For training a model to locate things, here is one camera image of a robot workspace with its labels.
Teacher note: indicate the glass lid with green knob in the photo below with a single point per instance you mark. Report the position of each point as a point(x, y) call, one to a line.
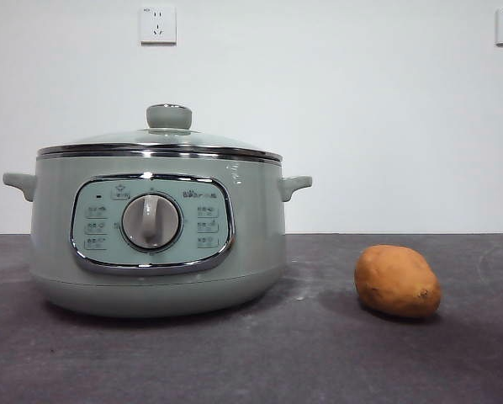
point(169, 116)

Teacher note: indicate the brown potato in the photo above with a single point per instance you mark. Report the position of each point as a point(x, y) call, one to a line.
point(396, 281)

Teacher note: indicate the sage green electric pot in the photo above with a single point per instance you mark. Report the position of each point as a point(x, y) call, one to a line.
point(260, 235)

